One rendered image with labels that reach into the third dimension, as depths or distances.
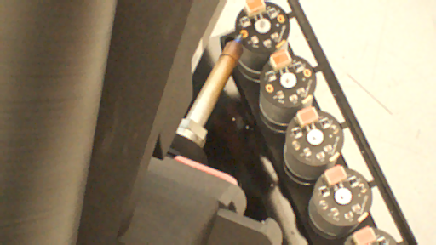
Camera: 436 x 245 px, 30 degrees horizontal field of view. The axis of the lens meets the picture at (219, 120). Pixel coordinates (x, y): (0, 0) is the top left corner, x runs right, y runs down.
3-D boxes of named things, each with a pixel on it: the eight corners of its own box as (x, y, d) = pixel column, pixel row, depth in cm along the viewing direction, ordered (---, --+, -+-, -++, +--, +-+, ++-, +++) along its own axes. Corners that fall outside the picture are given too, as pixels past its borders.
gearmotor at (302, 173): (295, 196, 40) (301, 173, 35) (273, 150, 41) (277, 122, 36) (341, 176, 40) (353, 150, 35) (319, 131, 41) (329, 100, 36)
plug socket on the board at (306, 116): (303, 133, 36) (304, 129, 35) (295, 116, 36) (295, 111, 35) (320, 127, 36) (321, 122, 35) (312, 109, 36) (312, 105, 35)
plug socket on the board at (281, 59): (277, 76, 36) (277, 72, 36) (268, 60, 36) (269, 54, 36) (293, 70, 36) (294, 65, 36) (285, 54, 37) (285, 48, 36)
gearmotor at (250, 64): (248, 94, 41) (248, 59, 36) (229, 52, 42) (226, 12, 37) (293, 76, 42) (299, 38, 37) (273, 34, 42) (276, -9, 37)
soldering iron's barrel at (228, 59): (218, 53, 37) (160, 156, 33) (222, 28, 36) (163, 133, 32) (248, 64, 37) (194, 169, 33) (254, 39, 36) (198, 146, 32)
